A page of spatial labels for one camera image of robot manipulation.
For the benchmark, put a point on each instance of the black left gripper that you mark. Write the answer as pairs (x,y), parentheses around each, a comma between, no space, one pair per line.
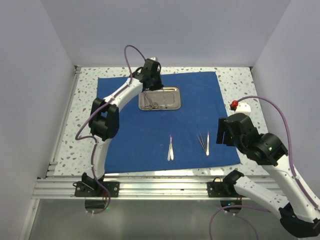
(159,86)

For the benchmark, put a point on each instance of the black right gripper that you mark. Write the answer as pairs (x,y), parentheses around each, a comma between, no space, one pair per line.
(222,127)

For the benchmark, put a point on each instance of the steel surgical scissors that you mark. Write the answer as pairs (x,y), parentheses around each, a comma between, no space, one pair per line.
(152,100)
(148,102)

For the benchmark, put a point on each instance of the blue surgical drape cloth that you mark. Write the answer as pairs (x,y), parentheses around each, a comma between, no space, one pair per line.
(161,140)

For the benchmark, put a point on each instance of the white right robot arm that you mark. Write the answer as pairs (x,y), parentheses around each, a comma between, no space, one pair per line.
(298,208)

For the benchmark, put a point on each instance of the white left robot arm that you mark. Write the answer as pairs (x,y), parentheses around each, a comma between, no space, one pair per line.
(104,120)

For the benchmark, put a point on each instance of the steel instrument tray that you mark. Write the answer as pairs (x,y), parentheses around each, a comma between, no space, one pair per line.
(172,97)

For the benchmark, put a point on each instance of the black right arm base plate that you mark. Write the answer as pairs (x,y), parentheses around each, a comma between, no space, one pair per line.
(221,188)

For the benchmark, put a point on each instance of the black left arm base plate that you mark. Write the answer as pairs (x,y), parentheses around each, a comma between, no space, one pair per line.
(82,190)

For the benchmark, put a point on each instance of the aluminium left side rail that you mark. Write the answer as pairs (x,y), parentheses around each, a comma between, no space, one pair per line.
(53,160)

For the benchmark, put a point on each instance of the aluminium front rail frame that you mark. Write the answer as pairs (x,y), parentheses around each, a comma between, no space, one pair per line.
(130,188)

